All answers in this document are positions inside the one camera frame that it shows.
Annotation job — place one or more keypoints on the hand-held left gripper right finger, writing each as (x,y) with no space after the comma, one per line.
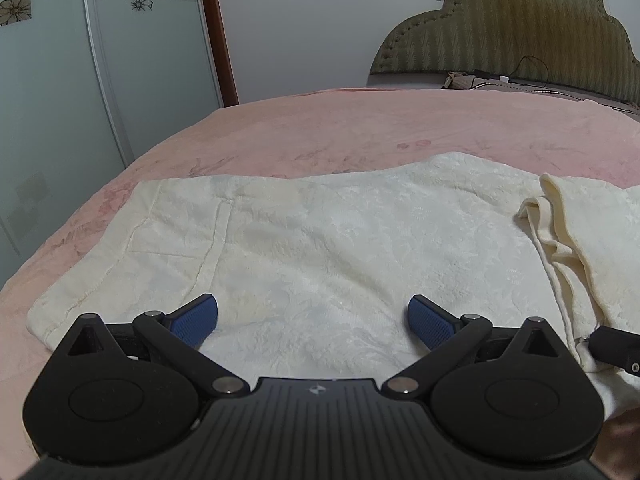
(430,322)

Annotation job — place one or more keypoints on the floral glass wardrobe door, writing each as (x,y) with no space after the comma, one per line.
(160,60)
(50,110)

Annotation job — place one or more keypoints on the olive green upholstered headboard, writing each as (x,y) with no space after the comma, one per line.
(525,20)

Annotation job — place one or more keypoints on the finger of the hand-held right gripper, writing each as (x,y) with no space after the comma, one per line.
(617,347)

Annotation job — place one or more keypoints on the brown wooden frame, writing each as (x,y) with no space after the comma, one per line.
(220,35)

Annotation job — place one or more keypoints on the grey brown pillow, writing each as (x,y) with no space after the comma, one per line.
(550,87)

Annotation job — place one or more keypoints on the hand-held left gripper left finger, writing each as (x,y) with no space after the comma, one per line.
(194,320)

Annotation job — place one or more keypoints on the cream white pants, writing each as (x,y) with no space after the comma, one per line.
(325,245)

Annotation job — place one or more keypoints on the pink blanket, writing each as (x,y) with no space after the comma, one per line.
(320,125)

